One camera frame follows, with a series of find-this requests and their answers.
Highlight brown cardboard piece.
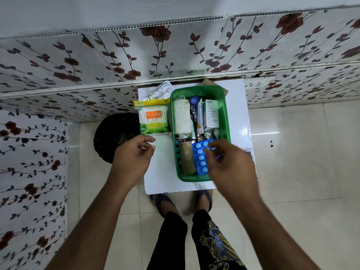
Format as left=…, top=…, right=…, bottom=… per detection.
left=200, top=78, right=230, bottom=96

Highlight blue strap sandal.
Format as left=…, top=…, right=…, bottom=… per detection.
left=150, top=193, right=176, bottom=219
left=193, top=189, right=214, bottom=212

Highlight white ointment tube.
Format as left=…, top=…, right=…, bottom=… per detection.
left=196, top=102, right=205, bottom=135

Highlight black printed trousers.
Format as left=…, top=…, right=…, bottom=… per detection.
left=146, top=209, right=248, bottom=270

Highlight white wall switch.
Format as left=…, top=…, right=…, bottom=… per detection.
left=244, top=78, right=269, bottom=89

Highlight person's right forearm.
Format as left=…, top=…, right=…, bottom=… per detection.
left=218, top=191, right=322, bottom=270

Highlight brown cardboard roll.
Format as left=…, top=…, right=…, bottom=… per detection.
left=178, top=142, right=197, bottom=176

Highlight person's left hand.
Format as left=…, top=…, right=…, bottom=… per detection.
left=111, top=135, right=156, bottom=192

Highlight person's left forearm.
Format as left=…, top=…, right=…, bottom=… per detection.
left=45, top=177, right=138, bottom=270

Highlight clear plastic packet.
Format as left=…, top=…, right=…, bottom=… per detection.
left=146, top=80, right=175, bottom=101

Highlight person's right hand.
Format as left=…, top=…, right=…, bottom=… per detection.
left=203, top=139, right=260, bottom=207

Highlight green plastic basket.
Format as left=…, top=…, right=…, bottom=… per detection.
left=170, top=86, right=231, bottom=183

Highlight cotton swab packet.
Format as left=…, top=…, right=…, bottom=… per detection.
left=133, top=98, right=172, bottom=135

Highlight blue pill blister pack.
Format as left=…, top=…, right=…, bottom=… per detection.
left=192, top=138, right=220, bottom=176

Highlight black round stool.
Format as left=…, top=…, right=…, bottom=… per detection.
left=93, top=112, right=141, bottom=164

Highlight white gauze roll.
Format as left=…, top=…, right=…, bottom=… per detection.
left=173, top=98, right=193, bottom=140

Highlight white medicine box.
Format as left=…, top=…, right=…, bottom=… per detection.
left=203, top=99, right=219, bottom=130

